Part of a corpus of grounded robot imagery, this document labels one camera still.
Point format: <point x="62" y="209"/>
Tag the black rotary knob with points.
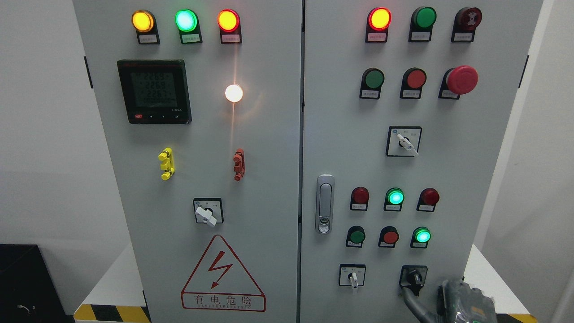
<point x="413" y="277"/>

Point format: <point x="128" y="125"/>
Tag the red terminal connector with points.
<point x="239" y="164"/>

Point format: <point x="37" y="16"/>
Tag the dark red indicator left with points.
<point x="359" y="199"/>

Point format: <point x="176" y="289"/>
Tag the dark red indicator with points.
<point x="428" y="200"/>
<point x="359" y="199"/>

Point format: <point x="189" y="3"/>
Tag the white lit indicator lamp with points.
<point x="234" y="93"/>

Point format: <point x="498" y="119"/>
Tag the green push button lower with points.
<point x="355" y="237"/>

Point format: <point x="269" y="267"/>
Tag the green push button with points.
<point x="422" y="22"/>
<point x="355" y="237"/>

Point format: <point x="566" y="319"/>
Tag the grey left cabinet door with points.
<point x="261" y="211"/>

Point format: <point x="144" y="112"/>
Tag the grey cabinet door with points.
<point x="346" y="136"/>
<point x="261" y="211"/>

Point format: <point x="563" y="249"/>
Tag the lit green indicator middle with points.
<point x="394" y="199"/>

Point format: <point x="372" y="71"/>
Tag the green push button second row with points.
<point x="371" y="84"/>

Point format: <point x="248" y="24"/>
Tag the yellow terminal connector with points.
<point x="166" y="159"/>

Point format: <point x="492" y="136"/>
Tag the red push button lower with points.
<point x="388" y="237"/>

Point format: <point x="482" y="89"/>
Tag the grey right cabinet door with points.
<point x="346" y="136"/>

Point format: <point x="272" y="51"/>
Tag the red high voltage warning sticker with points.
<point x="220" y="281"/>

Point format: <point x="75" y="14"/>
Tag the dark red indicator right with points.
<point x="428" y="200"/>

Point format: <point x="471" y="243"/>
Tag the black digital power meter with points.
<point x="155" y="91"/>

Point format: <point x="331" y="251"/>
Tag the orange red indicator light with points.
<point x="230" y="28"/>

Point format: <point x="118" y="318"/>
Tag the red push button second row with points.
<point x="412" y="83"/>

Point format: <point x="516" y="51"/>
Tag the lit green indicator lower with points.
<point x="420" y="238"/>

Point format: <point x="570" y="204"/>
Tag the red rimmed lit indicator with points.
<point x="377" y="26"/>

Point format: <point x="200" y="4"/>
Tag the lit green indicator light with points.
<point x="188" y="27"/>

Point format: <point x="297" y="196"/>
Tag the red emergency stop button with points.
<point x="458" y="81"/>

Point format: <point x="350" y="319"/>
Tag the green push button top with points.
<point x="422" y="22"/>

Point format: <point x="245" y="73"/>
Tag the yellow indicator light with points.
<point x="145" y="26"/>

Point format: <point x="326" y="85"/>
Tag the white platform with hazard stripes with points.
<point x="118" y="297"/>

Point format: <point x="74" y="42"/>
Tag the dark red buzzer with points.
<point x="465" y="24"/>

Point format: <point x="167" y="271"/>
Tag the black box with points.
<point x="27" y="293"/>

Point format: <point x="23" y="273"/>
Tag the silver door lock handle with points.
<point x="324" y="202"/>

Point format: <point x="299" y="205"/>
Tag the white selector switch left door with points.
<point x="208" y="211"/>

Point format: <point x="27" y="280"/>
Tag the white selector switch upper right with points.
<point x="403" y="141"/>

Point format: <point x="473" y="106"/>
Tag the white selector switch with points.
<point x="352" y="276"/>
<point x="403" y="141"/>

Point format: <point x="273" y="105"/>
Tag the white selector switch lower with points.
<point x="352" y="276"/>

